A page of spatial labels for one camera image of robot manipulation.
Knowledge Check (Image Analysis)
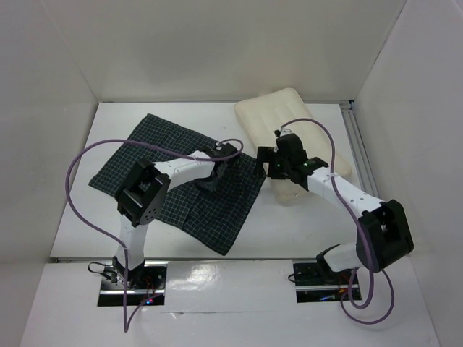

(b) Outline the dark checked pillowcase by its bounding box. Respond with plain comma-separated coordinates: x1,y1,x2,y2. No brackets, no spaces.
89,114,266,255

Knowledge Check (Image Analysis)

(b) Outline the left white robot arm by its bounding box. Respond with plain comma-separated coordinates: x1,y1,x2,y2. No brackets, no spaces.
113,142,239,288

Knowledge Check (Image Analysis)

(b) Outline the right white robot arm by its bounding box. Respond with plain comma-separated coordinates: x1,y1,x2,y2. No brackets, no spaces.
256,133,415,283

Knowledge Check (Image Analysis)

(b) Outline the aluminium rail frame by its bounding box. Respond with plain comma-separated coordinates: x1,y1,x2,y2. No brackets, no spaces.
339,99,399,257

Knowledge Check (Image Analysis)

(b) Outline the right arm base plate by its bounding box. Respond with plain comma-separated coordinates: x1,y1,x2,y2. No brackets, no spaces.
287,261,352,304

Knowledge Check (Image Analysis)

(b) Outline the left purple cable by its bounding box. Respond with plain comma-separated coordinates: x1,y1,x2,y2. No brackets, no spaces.
64,137,245,333

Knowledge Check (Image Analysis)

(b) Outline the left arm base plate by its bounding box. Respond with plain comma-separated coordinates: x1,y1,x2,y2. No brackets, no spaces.
88,261,168,307

